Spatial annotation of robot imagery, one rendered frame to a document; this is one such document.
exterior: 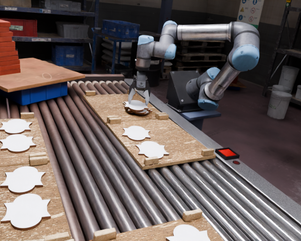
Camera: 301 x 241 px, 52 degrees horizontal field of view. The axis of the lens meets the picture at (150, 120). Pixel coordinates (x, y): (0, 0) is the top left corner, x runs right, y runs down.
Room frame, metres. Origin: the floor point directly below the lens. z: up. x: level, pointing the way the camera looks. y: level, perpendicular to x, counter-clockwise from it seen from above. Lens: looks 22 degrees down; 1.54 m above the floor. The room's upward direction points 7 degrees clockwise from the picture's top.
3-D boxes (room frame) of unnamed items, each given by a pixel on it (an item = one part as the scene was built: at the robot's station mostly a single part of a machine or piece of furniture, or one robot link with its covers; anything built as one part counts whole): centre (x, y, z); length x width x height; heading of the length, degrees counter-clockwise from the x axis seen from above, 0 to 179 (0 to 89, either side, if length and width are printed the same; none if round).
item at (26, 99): (1.68, 0.71, 0.97); 0.31 x 0.31 x 0.10; 58
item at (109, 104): (1.63, 0.16, 0.93); 0.41 x 0.35 x 0.02; 29
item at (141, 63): (1.58, 0.08, 1.20); 0.08 x 0.08 x 0.05
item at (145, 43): (1.58, 0.07, 1.28); 0.09 x 0.08 x 0.11; 84
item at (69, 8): (5.54, 1.78, 1.16); 0.60 x 0.40 x 0.15; 128
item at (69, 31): (5.68, 1.60, 0.76); 0.50 x 0.36 x 0.24; 131
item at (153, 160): (1.04, -0.02, 0.95); 0.06 x 0.02 x 0.03; 120
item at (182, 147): (1.27, -0.04, 0.93); 0.41 x 0.35 x 0.02; 30
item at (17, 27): (5.13, 2.41, 0.78); 0.66 x 0.45 x 0.28; 126
